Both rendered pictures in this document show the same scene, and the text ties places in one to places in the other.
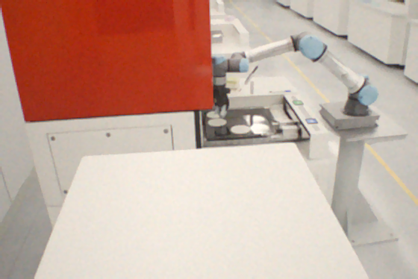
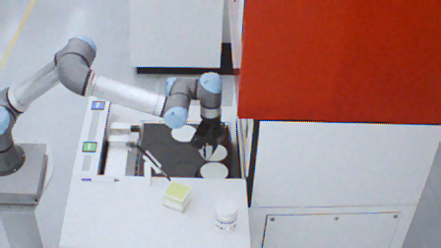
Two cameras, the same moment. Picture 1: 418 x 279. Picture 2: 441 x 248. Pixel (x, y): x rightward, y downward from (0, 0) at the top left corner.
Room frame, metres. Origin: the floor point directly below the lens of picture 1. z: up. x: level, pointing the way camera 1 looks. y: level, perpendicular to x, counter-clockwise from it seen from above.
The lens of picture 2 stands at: (3.82, 0.01, 2.47)
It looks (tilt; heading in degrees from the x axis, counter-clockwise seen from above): 39 degrees down; 180
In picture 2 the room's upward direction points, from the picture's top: 4 degrees clockwise
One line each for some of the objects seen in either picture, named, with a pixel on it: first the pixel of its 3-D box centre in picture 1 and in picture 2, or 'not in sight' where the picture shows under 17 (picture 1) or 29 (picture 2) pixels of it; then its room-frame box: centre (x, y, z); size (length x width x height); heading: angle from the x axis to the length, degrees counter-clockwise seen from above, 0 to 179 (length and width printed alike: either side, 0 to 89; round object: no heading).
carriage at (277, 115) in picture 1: (282, 122); (117, 159); (2.05, -0.39, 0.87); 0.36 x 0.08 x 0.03; 4
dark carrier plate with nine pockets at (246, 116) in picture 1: (236, 121); (185, 152); (2.02, -0.13, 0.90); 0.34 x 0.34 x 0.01; 4
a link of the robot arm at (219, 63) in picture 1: (219, 66); (210, 90); (2.04, -0.04, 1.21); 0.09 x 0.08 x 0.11; 88
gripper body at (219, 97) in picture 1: (219, 94); (211, 125); (2.04, -0.03, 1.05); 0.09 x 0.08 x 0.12; 152
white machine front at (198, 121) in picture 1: (196, 117); (243, 97); (1.81, 0.09, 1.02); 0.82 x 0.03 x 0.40; 4
